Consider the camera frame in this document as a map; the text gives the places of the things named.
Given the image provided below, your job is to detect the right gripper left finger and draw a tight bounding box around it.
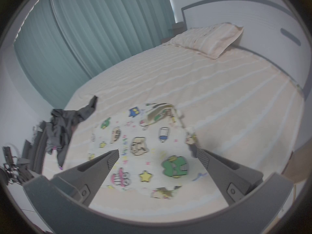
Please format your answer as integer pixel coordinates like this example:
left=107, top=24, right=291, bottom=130
left=52, top=149, right=120, bottom=205

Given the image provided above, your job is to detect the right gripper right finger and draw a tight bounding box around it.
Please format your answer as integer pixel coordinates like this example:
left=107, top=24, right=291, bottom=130
left=196, top=148, right=264, bottom=204

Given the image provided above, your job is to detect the white printed pyjama top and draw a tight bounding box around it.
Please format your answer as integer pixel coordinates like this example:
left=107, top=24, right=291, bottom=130
left=87, top=103, right=210, bottom=199

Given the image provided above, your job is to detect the black shirt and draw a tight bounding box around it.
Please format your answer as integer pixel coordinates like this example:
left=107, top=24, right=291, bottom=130
left=45, top=95, right=98, bottom=168

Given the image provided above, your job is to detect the bed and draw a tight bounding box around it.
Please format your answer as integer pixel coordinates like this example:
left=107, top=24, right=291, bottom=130
left=41, top=0, right=312, bottom=208

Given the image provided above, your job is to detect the blue-green curtain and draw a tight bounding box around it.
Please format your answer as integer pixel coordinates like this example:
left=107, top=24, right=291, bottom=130
left=50, top=0, right=176, bottom=80
left=13, top=0, right=92, bottom=109

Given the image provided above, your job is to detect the pale pink striped pillow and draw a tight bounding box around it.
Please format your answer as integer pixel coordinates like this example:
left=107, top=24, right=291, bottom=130
left=164, top=23, right=244, bottom=60

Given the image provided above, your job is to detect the grey bedside table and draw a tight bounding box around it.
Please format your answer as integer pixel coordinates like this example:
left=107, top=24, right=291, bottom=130
left=161, top=21, right=188, bottom=43

